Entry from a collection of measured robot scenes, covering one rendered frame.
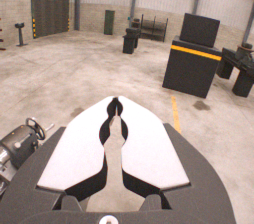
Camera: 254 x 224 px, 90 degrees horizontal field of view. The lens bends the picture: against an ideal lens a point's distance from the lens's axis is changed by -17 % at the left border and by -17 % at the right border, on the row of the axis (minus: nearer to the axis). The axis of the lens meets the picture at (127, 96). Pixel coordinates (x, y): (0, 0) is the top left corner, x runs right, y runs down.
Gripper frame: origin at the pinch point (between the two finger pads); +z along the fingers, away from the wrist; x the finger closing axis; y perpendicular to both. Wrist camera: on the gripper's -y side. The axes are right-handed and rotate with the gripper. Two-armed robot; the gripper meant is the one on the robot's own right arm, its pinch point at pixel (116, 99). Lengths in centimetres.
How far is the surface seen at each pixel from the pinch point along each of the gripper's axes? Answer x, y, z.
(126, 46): 22, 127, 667
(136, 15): 129, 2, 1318
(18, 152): -47, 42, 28
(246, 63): 370, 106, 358
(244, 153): 199, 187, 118
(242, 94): 373, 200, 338
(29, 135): -43, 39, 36
